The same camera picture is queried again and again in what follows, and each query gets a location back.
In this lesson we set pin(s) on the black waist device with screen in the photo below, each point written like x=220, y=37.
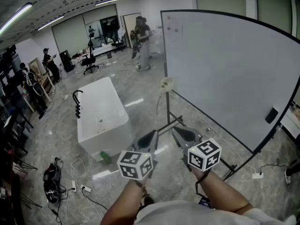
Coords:
x=205, y=201

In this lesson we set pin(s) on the black cabinet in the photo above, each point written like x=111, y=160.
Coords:
x=66, y=61

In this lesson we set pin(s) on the white bathtub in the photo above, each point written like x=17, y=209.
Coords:
x=103, y=111

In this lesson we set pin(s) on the wooden table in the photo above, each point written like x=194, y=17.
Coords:
x=44, y=81

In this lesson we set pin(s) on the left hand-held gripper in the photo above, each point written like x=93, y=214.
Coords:
x=134, y=165

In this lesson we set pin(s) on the light wooden door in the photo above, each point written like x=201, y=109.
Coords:
x=129, y=24

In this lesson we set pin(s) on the black-framed whiteboard on stand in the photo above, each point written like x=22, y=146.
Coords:
x=222, y=67

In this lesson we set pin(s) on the ceiling light tube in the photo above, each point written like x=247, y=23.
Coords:
x=110, y=1
x=16, y=16
x=50, y=22

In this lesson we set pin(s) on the person's white shirt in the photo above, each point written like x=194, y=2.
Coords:
x=187, y=215

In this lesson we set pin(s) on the black storage rack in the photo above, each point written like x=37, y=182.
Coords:
x=9, y=102

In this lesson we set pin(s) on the black whiteboard eraser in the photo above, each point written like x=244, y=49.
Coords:
x=272, y=115

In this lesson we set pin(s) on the black office chair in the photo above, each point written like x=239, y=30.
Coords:
x=90, y=60

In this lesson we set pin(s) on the person's left forearm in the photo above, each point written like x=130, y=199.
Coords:
x=122, y=203

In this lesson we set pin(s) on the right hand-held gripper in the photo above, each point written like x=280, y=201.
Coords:
x=204, y=155

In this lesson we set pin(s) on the white counter cabinet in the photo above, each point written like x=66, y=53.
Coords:
x=156, y=43

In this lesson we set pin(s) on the person's black shoe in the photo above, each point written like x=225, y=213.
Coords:
x=148, y=200

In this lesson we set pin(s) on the black bathtub faucet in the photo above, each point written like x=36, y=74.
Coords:
x=77, y=107

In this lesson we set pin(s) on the person's right forearm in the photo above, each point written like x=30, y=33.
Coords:
x=220, y=191

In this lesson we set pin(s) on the black bag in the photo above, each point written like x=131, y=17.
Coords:
x=51, y=184

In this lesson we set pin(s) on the white power strip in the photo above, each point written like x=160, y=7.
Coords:
x=86, y=188
x=257, y=175
x=74, y=186

